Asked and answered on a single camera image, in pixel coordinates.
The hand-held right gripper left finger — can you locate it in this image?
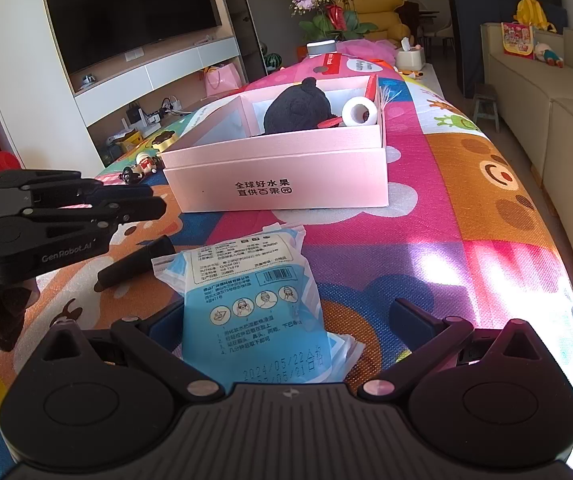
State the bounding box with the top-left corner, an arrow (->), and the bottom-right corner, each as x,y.
41,302 -> 227,403

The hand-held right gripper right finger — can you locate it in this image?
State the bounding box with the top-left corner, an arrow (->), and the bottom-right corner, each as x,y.
359,297 -> 542,403

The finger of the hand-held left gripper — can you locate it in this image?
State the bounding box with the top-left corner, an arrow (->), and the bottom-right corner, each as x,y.
0,170 -> 168,228
97,235 -> 176,287

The small cartoon figurine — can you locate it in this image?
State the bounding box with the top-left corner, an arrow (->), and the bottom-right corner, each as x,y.
135,151 -> 161,176

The blue face mask packet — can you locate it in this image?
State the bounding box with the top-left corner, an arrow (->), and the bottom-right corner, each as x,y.
151,224 -> 365,393

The pink cardboard box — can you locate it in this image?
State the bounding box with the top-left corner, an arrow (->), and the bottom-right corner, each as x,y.
159,74 -> 391,213

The black plush toy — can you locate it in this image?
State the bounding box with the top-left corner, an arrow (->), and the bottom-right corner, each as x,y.
263,77 -> 330,136

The white paper roll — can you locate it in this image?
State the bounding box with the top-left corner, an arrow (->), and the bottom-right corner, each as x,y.
341,96 -> 378,127

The person's left hand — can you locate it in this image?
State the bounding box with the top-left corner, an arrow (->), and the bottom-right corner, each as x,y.
0,267 -> 40,353

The yellow box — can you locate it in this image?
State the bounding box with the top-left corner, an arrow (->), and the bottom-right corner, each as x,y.
115,130 -> 143,152

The white router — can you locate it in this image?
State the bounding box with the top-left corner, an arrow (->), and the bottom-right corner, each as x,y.
125,102 -> 162,126

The colourful cartoon play mat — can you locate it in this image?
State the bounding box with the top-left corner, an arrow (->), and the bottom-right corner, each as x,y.
0,52 -> 573,480

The white television cabinet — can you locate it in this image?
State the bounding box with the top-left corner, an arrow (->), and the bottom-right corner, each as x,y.
36,0 -> 247,171

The pink gift bag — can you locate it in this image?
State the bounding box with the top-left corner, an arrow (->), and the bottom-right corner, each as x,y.
204,62 -> 246,98

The black television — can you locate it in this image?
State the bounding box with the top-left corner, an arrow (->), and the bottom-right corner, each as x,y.
39,0 -> 222,77

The small grey stool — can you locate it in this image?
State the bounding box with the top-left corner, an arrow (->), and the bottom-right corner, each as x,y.
473,82 -> 501,133

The beige sofa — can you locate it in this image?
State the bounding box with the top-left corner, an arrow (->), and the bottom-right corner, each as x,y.
481,22 -> 573,281

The white tissue box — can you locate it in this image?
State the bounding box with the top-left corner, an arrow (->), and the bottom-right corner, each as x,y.
397,36 -> 426,70

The white cylinder with dark top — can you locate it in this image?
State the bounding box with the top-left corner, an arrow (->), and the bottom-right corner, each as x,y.
307,40 -> 340,58

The pink tulle cloth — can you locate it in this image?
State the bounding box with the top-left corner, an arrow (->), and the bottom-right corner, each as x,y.
339,40 -> 397,61

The dark fish tank cabinet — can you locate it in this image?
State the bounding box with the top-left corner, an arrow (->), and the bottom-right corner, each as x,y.
449,0 -> 567,98

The plush doll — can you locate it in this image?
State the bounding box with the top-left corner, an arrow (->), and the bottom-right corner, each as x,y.
534,41 -> 565,69

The pink cartoon picture bag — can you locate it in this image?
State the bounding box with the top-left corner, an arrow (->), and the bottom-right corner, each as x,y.
501,21 -> 536,59

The pink orchid plant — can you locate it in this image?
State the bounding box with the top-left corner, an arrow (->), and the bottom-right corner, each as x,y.
291,0 -> 380,43

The yellow armchair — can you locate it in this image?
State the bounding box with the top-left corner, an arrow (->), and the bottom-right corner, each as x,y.
351,0 -> 410,43

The yellow backpack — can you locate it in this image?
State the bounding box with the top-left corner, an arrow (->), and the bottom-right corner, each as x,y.
515,0 -> 557,33

